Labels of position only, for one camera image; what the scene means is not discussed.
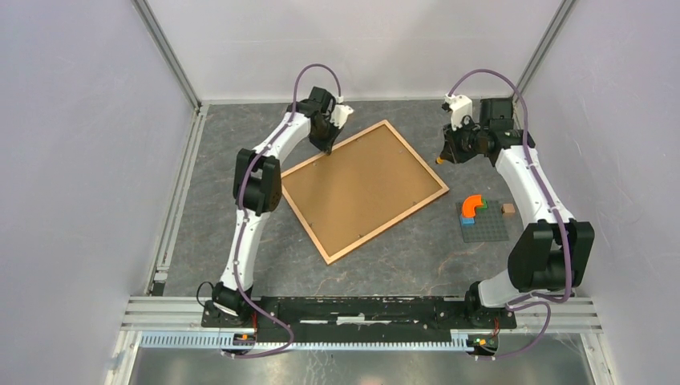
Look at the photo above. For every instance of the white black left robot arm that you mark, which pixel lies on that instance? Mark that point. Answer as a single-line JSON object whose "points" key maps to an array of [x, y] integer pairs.
{"points": [[257, 188]]}

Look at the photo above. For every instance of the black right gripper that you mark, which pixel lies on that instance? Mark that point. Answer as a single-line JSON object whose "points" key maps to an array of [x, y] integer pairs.
{"points": [[451, 151]]}

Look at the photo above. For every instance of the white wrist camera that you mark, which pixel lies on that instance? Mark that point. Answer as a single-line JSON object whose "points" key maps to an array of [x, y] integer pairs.
{"points": [[340, 113], [458, 106]]}

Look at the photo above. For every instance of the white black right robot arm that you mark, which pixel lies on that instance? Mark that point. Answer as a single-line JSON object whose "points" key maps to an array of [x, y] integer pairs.
{"points": [[550, 258]]}

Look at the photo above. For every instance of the orange curved brick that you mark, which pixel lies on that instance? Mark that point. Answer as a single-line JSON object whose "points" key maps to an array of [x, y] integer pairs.
{"points": [[468, 208]]}

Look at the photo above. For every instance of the aluminium rail frame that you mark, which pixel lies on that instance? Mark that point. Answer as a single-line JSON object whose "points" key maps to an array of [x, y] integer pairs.
{"points": [[162, 340]]}

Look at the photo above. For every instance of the small wooden letter block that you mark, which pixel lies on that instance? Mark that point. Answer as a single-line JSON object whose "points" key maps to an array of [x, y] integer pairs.
{"points": [[508, 209]]}

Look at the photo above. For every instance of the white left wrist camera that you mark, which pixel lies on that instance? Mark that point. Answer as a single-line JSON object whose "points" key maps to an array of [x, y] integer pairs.
{"points": [[340, 113]]}

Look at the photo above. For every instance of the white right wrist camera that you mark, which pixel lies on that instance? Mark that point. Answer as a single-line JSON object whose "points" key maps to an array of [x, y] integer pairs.
{"points": [[458, 106]]}

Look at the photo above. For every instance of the grey studded baseplate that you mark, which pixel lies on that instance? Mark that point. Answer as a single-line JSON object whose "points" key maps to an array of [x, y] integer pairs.
{"points": [[489, 225]]}

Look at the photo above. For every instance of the green toy brick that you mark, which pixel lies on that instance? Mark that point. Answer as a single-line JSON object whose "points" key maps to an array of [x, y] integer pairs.
{"points": [[483, 206]]}

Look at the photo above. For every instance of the wooden picture frame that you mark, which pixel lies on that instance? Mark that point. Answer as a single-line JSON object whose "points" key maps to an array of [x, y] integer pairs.
{"points": [[369, 183]]}

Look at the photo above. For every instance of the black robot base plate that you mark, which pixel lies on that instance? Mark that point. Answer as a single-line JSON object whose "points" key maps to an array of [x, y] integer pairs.
{"points": [[309, 320]]}

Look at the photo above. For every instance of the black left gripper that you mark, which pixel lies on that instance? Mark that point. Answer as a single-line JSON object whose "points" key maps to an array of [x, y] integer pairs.
{"points": [[325, 146]]}

